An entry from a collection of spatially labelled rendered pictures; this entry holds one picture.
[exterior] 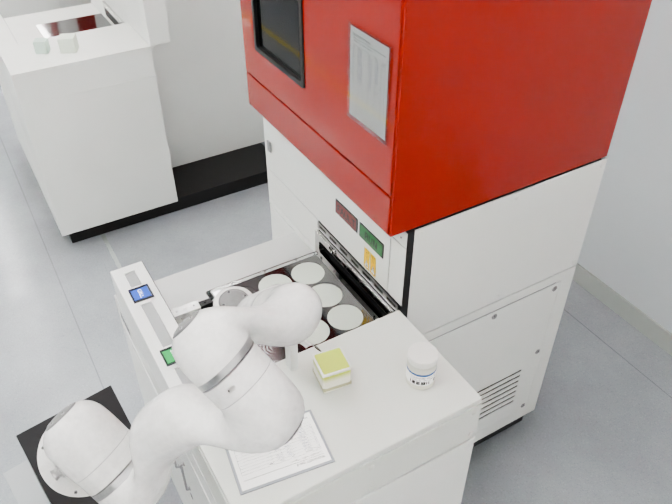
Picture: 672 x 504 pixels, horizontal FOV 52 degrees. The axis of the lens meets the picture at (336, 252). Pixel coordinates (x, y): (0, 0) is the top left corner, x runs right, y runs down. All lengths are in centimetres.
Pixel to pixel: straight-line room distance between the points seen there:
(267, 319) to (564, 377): 223
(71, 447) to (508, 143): 118
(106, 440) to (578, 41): 133
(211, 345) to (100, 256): 280
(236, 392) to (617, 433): 220
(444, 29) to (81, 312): 242
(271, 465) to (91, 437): 44
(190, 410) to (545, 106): 115
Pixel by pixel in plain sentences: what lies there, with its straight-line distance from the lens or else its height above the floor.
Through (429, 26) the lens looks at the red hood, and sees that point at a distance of 143.
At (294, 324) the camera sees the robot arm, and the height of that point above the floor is 152.
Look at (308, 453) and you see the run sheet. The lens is 154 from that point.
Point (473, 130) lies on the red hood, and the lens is 164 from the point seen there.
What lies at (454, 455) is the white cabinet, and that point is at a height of 78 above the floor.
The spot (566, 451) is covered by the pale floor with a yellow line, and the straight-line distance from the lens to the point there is 285.
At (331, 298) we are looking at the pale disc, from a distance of 196.
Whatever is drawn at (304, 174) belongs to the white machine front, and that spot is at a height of 110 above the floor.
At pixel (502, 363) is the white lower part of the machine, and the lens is 240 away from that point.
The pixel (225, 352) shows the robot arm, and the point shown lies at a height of 155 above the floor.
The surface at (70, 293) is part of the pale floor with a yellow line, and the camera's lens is 354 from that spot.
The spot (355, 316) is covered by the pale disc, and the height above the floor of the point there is 90.
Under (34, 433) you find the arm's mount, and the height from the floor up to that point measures 100.
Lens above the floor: 224
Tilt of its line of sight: 39 degrees down
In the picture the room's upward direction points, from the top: straight up
